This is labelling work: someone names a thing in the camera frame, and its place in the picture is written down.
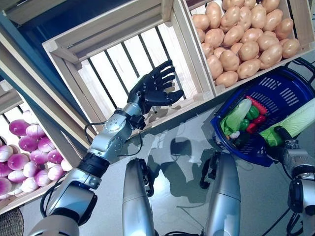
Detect right five-finger robot hand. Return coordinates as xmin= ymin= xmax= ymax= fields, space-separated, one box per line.
xmin=274 ymin=125 xmax=300 ymax=151

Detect left five-finger robot hand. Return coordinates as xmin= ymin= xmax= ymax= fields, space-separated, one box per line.
xmin=126 ymin=59 xmax=185 ymax=116

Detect napa cabbage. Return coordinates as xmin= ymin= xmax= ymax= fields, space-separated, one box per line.
xmin=220 ymin=99 xmax=252 ymax=136
xmin=259 ymin=97 xmax=315 ymax=148

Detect blue plastic shopping basket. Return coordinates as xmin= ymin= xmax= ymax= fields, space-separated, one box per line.
xmin=210 ymin=65 xmax=315 ymax=168

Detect woven wicker basket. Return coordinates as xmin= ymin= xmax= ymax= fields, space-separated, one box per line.
xmin=0 ymin=207 xmax=25 ymax=236

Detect red toy carrot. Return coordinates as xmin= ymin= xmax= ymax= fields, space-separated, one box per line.
xmin=246 ymin=95 xmax=267 ymax=115

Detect dark green pepper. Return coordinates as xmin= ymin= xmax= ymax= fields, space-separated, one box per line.
xmin=232 ymin=137 xmax=247 ymax=148

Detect wooden slatted crate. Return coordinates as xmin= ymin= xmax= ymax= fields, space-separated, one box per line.
xmin=41 ymin=0 xmax=215 ymax=133
xmin=0 ymin=78 xmax=83 ymax=214
xmin=181 ymin=0 xmax=315 ymax=97

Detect silver right robot leg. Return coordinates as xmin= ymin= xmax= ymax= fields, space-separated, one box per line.
xmin=199 ymin=150 xmax=242 ymax=236

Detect silver robot leg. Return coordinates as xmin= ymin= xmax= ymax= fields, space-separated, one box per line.
xmin=122 ymin=158 xmax=158 ymax=236
xmin=199 ymin=150 xmax=242 ymax=236

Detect wooden display shelf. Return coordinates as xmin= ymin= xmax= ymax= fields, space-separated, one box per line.
xmin=0 ymin=0 xmax=315 ymax=163

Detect silver left robot leg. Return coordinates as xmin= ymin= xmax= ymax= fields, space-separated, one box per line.
xmin=122 ymin=158 xmax=158 ymax=236

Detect purple white onion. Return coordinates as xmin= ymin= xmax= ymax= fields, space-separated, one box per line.
xmin=18 ymin=136 xmax=40 ymax=153
xmin=37 ymin=136 xmax=56 ymax=152
xmin=23 ymin=110 xmax=40 ymax=126
xmin=34 ymin=169 xmax=52 ymax=187
xmin=29 ymin=149 xmax=50 ymax=165
xmin=46 ymin=149 xmax=64 ymax=165
xmin=0 ymin=161 xmax=13 ymax=177
xmin=8 ymin=170 xmax=25 ymax=183
xmin=60 ymin=158 xmax=73 ymax=172
xmin=0 ymin=177 xmax=12 ymax=195
xmin=26 ymin=124 xmax=46 ymax=138
xmin=48 ymin=164 xmax=65 ymax=181
xmin=7 ymin=153 xmax=30 ymax=171
xmin=21 ymin=177 xmax=39 ymax=193
xmin=9 ymin=119 xmax=30 ymax=136
xmin=0 ymin=145 xmax=14 ymax=163
xmin=7 ymin=183 xmax=23 ymax=196
xmin=22 ymin=161 xmax=41 ymax=178

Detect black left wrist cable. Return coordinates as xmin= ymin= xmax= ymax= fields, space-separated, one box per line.
xmin=84 ymin=119 xmax=145 ymax=158

